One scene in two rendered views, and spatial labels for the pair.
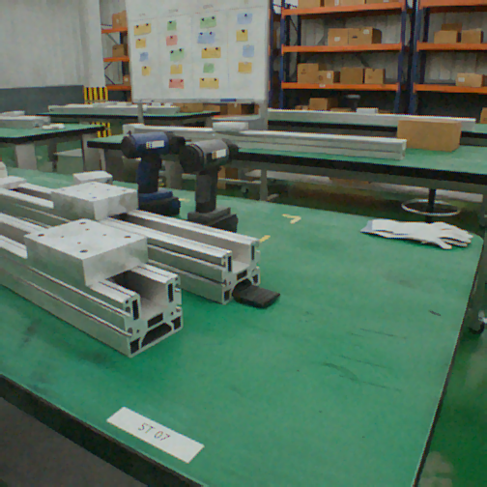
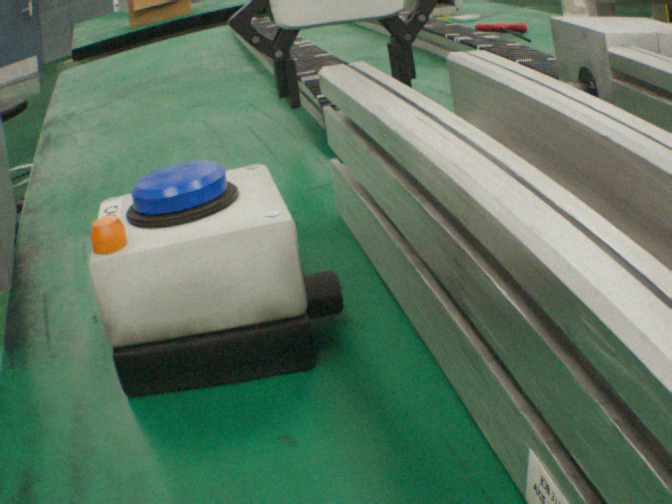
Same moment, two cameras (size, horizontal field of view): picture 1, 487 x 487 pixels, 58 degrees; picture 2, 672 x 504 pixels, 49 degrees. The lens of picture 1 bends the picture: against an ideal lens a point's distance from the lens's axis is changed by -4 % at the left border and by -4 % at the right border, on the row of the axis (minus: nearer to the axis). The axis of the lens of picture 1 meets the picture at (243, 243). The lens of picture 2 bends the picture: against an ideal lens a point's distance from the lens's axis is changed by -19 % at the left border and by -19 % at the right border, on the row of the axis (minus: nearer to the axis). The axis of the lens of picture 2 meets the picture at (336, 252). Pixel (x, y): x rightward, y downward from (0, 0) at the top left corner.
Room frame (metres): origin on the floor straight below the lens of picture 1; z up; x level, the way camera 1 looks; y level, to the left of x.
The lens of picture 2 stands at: (0.66, 0.47, 0.94)
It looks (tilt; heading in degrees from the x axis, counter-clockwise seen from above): 22 degrees down; 43
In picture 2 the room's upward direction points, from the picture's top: 8 degrees counter-clockwise
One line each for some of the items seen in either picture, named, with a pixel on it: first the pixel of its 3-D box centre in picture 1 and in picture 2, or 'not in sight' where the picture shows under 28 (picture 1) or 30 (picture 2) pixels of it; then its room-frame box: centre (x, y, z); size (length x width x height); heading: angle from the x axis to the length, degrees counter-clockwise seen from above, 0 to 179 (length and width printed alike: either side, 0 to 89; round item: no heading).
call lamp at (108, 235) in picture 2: not in sight; (107, 231); (0.81, 0.73, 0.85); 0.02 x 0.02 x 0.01
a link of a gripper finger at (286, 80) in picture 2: not in sight; (271, 68); (1.10, 0.93, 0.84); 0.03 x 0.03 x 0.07; 52
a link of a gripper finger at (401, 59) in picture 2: not in sight; (411, 48); (1.19, 0.86, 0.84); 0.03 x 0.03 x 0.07; 52
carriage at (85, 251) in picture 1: (86, 256); not in sight; (0.63, 0.24, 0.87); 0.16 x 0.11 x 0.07; 52
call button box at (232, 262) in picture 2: not in sight; (212, 269); (0.86, 0.73, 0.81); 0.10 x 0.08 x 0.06; 142
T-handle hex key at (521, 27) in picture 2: not in sight; (514, 33); (1.65, 1.02, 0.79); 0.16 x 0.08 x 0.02; 44
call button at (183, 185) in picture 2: not in sight; (179, 196); (0.85, 0.74, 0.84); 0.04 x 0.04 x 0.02
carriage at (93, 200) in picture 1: (95, 205); not in sight; (0.93, 0.32, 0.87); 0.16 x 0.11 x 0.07; 52
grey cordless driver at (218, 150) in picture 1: (216, 187); not in sight; (1.01, 0.06, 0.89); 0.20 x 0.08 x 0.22; 148
